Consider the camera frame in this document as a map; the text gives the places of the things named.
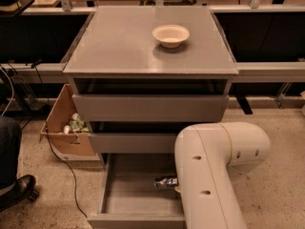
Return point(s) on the cardboard box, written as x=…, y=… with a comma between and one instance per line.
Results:
x=77, y=144

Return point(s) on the grey drawer cabinet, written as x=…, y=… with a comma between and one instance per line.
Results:
x=118, y=54

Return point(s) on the grey top drawer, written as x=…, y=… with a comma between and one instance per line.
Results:
x=150, y=108

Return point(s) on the dark trouser leg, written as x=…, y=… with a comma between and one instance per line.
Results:
x=10, y=139

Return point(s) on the white paper bowl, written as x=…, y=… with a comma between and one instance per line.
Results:
x=171, y=36

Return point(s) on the crushed redbull can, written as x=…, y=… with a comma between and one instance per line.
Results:
x=165, y=182

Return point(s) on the grey middle drawer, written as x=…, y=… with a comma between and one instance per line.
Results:
x=132, y=143

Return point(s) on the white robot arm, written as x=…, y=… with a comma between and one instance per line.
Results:
x=202, y=153

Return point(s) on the crumpled trash in box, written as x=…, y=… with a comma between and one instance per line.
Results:
x=75, y=125

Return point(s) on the grey open bottom drawer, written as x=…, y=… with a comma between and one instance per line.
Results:
x=129, y=199

